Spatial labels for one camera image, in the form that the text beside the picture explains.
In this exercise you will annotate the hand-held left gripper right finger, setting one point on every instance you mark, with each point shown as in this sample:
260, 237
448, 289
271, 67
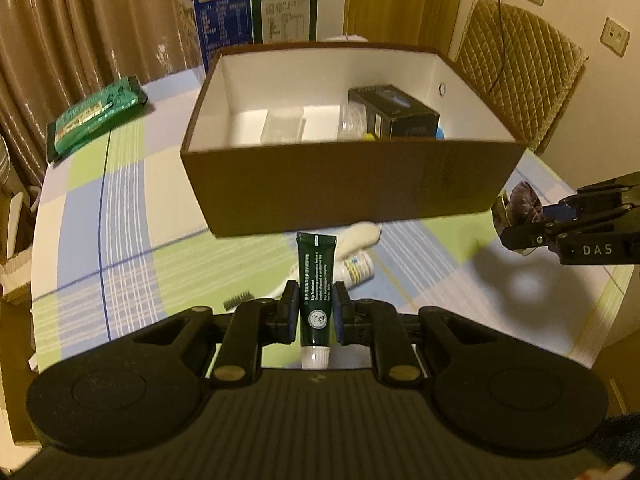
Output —
341, 312

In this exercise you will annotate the brown cardboard box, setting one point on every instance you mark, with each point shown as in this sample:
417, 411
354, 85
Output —
350, 185

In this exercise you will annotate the tan cardboard box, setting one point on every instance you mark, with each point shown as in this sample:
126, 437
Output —
17, 250

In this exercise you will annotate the small white blue container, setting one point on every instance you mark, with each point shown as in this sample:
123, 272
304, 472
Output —
440, 133

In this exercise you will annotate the black glossy box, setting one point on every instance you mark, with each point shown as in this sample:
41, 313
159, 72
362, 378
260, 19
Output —
400, 112

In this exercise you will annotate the green tissue packet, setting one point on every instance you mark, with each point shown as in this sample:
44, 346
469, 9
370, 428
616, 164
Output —
95, 115

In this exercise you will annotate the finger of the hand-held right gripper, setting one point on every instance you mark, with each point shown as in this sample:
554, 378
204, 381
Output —
530, 237
590, 197

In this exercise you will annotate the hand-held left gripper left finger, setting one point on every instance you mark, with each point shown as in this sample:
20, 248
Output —
289, 312

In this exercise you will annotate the dark green tube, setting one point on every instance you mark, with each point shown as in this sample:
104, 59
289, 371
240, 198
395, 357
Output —
316, 285

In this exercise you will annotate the small white bottle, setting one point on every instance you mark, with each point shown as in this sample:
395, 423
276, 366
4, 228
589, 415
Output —
357, 270

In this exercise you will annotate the translucent plastic cup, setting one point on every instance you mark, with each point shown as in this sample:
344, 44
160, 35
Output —
284, 125

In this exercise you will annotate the small dark item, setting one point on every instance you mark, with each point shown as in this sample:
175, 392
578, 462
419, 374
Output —
524, 202

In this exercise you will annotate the beige curtain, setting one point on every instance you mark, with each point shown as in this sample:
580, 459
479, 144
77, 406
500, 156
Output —
75, 35

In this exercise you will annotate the quilted chair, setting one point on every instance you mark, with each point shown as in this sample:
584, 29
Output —
525, 60

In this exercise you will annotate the dark green carton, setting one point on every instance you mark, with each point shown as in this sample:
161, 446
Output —
285, 12

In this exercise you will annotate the blue printed carton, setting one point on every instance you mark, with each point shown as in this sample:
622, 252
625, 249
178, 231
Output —
220, 15

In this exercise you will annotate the plaid cloth desktop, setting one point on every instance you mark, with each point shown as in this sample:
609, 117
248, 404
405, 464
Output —
125, 210

